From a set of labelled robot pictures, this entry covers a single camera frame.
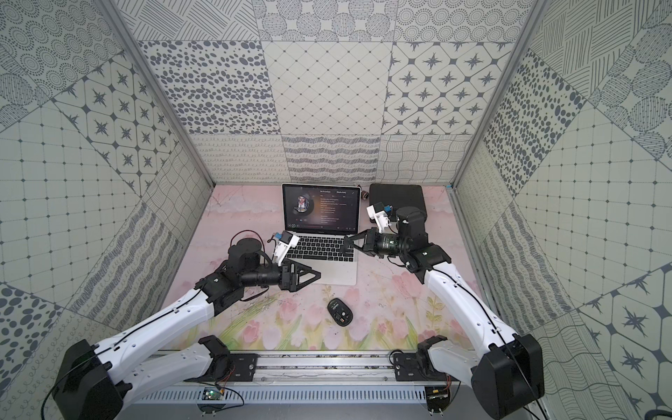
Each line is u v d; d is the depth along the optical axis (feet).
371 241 2.09
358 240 2.35
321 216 3.31
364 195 3.66
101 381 1.25
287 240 2.21
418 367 2.39
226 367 2.28
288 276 2.09
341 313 2.68
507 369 1.26
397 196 3.74
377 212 2.29
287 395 2.30
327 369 2.50
